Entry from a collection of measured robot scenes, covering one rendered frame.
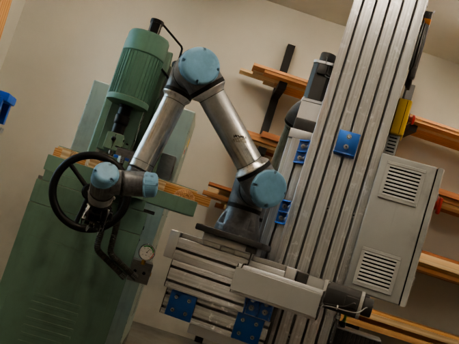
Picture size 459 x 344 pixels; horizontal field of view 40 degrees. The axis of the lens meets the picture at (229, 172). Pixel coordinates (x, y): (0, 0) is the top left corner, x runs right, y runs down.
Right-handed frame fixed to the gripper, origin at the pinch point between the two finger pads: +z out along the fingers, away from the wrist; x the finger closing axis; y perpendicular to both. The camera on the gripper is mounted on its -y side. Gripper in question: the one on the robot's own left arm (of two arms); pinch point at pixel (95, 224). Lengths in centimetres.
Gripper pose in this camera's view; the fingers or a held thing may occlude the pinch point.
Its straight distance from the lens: 215.9
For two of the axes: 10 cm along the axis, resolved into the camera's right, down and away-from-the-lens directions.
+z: -2.7, 5.4, 8.0
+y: -2.3, 7.7, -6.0
